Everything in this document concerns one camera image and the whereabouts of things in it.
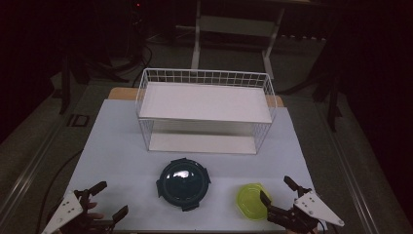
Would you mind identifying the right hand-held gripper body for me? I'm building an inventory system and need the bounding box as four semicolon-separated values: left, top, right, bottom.
267;189;346;234

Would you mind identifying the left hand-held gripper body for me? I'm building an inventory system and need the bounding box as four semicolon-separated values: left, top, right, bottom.
41;189;115;234

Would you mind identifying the green plastic bowl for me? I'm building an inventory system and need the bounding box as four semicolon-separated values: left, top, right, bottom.
236;182;273;222

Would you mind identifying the dark blue lidded container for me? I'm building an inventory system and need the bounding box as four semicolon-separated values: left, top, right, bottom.
155;157;212;213

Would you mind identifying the white wire shelf rack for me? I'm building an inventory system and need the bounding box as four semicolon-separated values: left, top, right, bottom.
134;67;278;156

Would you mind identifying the person's left hand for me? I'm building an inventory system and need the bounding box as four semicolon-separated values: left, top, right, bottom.
85;201;106;228

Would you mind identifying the person's right hand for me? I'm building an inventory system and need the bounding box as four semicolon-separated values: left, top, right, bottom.
285;227;320;234

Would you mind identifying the pale blue table mat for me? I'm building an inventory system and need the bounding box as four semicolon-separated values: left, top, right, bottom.
50;98;328;232

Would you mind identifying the black floor socket plate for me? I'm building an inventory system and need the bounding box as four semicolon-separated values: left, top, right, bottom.
66;113;91;128

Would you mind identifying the dark stand leg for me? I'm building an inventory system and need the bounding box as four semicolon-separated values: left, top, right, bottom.
326;73;343;133
58;53;72;115

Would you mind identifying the wooden table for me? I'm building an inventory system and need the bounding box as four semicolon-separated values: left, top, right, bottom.
107;87;284;108

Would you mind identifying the grey metal stand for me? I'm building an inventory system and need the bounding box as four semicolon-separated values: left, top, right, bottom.
190;0;286;80

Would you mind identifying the black floor cable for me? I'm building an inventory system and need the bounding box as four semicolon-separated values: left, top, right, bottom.
34;148;84;234

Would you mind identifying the metal floor rail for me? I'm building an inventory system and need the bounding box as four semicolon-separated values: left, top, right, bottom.
319;103;379;234
0;115;71;218

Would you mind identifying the bundle of black cables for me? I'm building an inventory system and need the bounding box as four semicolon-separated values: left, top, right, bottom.
96;38;154;86

